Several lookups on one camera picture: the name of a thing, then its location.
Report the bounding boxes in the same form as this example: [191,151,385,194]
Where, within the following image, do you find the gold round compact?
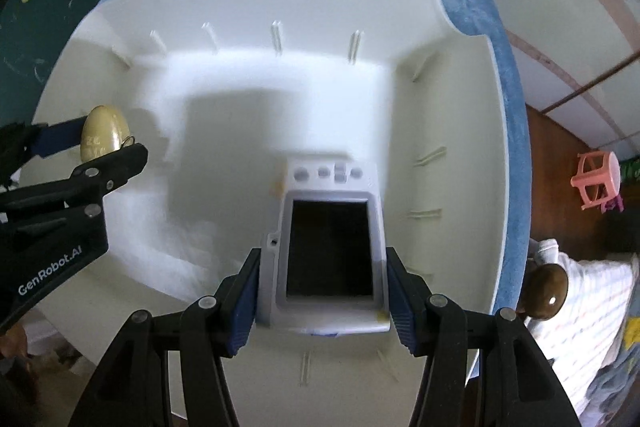
[80,105,136,162]

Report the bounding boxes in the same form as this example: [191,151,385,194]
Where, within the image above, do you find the silver digital camera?
[256,157,390,337]

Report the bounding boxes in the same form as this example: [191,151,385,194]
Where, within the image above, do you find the brown round knob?
[516,262,568,321]

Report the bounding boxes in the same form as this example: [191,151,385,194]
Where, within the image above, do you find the white plastic tray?
[19,0,511,427]

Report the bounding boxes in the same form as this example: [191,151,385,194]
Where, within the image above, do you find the pink plastic stool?
[570,150,622,210]

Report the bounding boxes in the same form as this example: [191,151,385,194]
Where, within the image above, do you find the blue fluffy table cloth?
[98,0,533,313]

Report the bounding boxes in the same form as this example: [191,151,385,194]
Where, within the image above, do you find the white wardrobe sliding doors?
[495,0,639,159]

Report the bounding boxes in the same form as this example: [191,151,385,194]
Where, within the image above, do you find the green chalkboard pink frame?
[0,0,100,124]

